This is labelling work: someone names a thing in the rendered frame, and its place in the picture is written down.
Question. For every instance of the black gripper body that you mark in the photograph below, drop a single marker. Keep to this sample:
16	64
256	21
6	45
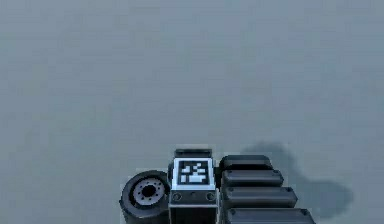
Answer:
146	193

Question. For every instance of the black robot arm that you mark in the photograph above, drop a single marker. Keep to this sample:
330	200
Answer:
253	196

